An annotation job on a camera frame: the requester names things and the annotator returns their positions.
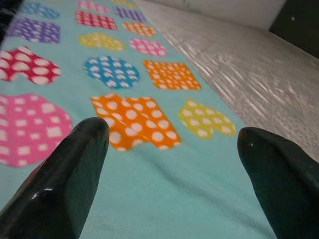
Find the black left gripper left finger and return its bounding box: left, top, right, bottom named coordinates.
left=0, top=117, right=110, bottom=239

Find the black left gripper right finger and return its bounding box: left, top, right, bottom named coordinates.
left=236, top=126, right=319, bottom=239

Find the teal blanket with colourful patches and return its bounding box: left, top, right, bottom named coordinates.
left=0, top=0, right=277, bottom=239

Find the white quilted mattress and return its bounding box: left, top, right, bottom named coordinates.
left=134, top=0, right=319, bottom=162

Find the dark tufted studded headboard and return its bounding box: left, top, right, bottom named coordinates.
left=268, top=0, right=319, bottom=59

